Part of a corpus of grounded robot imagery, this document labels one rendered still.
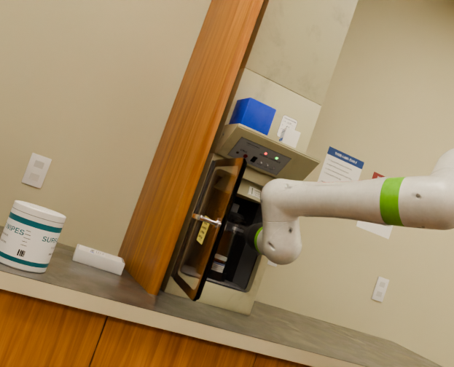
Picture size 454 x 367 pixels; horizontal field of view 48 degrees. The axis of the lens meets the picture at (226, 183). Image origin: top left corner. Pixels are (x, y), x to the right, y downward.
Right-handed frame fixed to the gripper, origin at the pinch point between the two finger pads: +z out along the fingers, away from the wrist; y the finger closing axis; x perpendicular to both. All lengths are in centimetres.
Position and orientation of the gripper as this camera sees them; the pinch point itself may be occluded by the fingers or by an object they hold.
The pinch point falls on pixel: (235, 229)
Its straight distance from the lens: 175.8
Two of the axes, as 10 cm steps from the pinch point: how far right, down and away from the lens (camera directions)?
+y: -8.7, -3.4, -3.5
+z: -3.6, -0.5, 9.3
